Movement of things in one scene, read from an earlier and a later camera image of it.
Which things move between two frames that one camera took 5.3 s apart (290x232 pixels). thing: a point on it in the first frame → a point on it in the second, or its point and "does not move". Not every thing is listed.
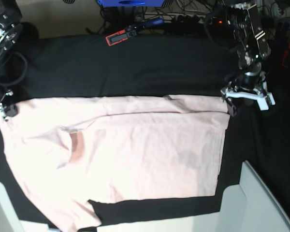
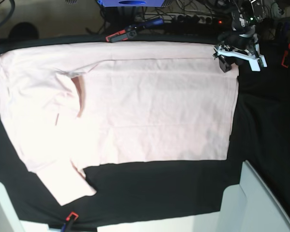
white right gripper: (252, 84) → (253, 58)
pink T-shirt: (65, 152) → (72, 107)
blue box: (131, 3) does not move
